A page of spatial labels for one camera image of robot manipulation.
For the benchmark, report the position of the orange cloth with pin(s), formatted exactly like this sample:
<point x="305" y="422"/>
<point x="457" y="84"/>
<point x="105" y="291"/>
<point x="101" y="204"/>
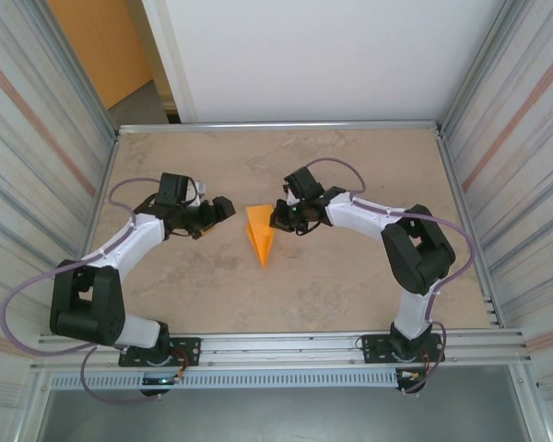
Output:
<point x="260" y="244"/>

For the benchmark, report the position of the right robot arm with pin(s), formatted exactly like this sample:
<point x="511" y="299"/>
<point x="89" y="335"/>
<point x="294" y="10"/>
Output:
<point x="419" y="258"/>

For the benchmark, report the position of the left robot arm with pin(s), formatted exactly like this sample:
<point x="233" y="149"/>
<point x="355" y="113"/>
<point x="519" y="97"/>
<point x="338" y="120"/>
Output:
<point x="87" y="304"/>

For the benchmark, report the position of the grey metal sheet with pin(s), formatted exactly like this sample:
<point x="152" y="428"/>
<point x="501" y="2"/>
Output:
<point x="276" y="414"/>

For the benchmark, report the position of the black base electronics board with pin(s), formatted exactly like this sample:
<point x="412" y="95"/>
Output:
<point x="410" y="382"/>
<point x="159" y="387"/>

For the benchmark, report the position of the orange wooden door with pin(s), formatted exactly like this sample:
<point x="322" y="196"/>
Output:
<point x="101" y="46"/>

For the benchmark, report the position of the aluminium table end rail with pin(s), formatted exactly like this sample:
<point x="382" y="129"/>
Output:
<point x="276" y="127"/>

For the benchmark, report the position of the aluminium table side rail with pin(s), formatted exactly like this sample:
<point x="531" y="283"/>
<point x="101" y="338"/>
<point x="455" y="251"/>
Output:
<point x="467" y="230"/>
<point x="92" y="230"/>

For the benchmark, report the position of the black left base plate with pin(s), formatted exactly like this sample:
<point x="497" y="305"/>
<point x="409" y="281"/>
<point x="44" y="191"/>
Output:
<point x="189" y="350"/>

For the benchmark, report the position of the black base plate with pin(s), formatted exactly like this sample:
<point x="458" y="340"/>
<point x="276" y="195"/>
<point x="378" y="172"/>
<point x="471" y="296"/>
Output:
<point x="189" y="350"/>
<point x="373" y="347"/>

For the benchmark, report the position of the long aluminium mounting rail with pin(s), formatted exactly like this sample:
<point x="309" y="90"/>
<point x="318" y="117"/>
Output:
<point x="276" y="350"/>

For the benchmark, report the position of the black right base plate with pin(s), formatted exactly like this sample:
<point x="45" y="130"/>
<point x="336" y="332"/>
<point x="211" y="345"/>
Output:
<point x="373" y="347"/>

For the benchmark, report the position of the white door frame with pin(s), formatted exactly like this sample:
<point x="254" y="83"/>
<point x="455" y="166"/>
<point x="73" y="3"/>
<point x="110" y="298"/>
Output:
<point x="170" y="60"/>

